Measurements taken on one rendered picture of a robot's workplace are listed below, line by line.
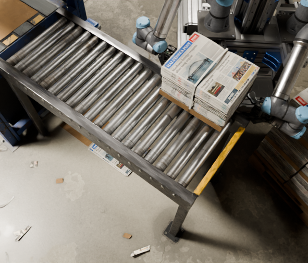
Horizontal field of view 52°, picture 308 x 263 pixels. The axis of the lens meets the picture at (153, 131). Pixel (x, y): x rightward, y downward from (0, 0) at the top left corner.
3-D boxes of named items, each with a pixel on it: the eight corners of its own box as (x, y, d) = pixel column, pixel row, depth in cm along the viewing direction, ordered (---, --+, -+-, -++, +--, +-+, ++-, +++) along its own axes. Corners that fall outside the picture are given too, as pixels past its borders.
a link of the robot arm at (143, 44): (131, 34, 179) (131, 45, 187) (146, 43, 176) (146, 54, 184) (139, 26, 182) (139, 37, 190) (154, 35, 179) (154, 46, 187)
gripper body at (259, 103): (259, 95, 161) (281, 107, 158) (255, 104, 169) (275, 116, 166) (253, 105, 159) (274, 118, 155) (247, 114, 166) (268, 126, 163)
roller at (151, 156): (200, 104, 172) (204, 100, 168) (148, 168, 154) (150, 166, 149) (193, 98, 172) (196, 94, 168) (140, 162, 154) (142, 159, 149)
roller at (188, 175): (233, 123, 166) (235, 118, 162) (183, 192, 148) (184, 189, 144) (224, 118, 168) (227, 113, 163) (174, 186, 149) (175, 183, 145)
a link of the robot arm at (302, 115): (287, 112, 145) (279, 124, 154) (312, 121, 143) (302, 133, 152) (292, 99, 148) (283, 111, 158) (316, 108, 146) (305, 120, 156)
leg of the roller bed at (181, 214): (180, 230, 213) (194, 203, 153) (175, 238, 211) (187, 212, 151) (172, 225, 214) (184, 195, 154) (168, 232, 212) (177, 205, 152)
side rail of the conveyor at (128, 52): (244, 130, 173) (250, 119, 162) (239, 138, 170) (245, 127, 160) (65, 21, 208) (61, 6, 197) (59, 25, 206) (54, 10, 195)
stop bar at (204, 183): (245, 130, 159) (246, 128, 157) (198, 198, 142) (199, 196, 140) (239, 127, 160) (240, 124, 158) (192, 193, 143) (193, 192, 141)
